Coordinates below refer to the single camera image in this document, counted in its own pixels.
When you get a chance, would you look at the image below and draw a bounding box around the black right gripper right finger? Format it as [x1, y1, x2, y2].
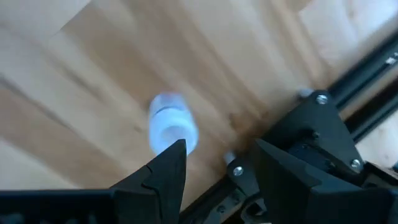
[251, 139, 398, 224]

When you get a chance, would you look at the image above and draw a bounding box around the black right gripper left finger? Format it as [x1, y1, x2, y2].
[109, 139, 188, 224]

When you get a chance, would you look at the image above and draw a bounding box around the clear medicine bottle white cap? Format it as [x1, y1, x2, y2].
[148, 91, 200, 156]

